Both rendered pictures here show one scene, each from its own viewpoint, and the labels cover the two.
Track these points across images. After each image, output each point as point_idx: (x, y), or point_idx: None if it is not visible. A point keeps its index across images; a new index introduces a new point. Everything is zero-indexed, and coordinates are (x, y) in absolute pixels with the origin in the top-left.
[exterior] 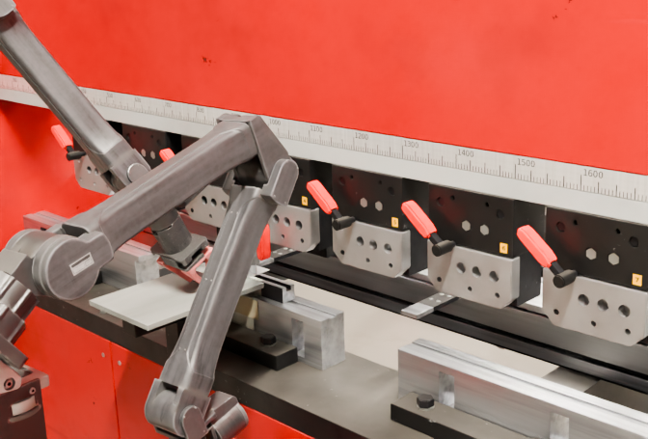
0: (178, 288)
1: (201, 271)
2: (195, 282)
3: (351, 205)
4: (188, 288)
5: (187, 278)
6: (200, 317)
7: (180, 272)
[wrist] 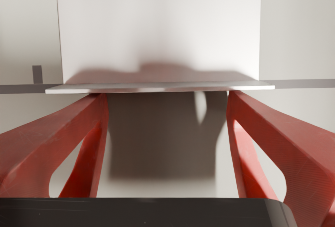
0: (131, 183)
1: None
2: (117, 94)
3: None
4: (152, 152)
5: (105, 131)
6: None
7: (95, 176)
